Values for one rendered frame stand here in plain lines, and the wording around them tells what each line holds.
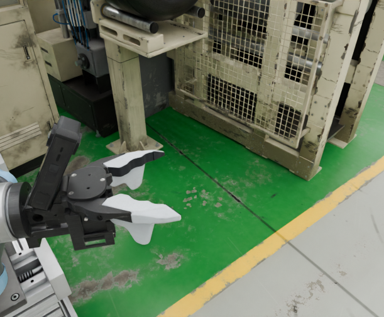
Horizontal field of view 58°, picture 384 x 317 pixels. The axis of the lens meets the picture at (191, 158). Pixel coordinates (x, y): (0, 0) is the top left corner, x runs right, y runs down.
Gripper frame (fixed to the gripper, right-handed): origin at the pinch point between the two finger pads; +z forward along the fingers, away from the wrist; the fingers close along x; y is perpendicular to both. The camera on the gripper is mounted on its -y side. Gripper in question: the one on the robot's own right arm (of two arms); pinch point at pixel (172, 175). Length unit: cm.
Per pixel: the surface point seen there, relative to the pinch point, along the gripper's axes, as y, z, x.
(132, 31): 4, 0, -118
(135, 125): 65, -3, -155
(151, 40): 6, 7, -108
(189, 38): 9, 26, -123
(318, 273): 100, 69, -54
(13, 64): 21, -59, -147
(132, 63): 27, -1, -151
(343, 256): 99, 84, -61
